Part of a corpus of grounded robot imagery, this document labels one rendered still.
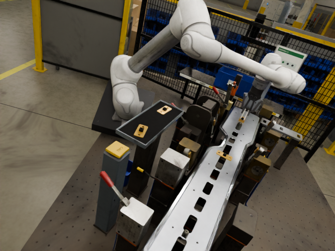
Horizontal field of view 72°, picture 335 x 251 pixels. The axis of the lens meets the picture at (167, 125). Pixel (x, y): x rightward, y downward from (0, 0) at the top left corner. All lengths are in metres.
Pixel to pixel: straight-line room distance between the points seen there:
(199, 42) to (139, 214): 0.71
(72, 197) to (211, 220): 0.69
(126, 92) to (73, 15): 2.40
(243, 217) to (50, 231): 0.79
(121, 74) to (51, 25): 2.50
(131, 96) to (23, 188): 1.29
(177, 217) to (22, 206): 1.50
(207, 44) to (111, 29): 2.52
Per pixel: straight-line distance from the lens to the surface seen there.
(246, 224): 0.96
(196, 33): 1.05
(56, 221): 1.20
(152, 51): 1.30
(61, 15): 3.74
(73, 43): 3.76
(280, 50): 2.06
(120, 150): 0.83
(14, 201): 2.20
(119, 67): 1.47
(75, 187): 1.31
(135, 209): 0.80
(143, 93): 1.68
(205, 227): 0.91
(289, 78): 1.38
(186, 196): 0.96
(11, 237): 2.03
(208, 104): 1.25
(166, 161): 0.91
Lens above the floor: 1.70
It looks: 33 degrees down
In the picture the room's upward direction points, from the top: 16 degrees clockwise
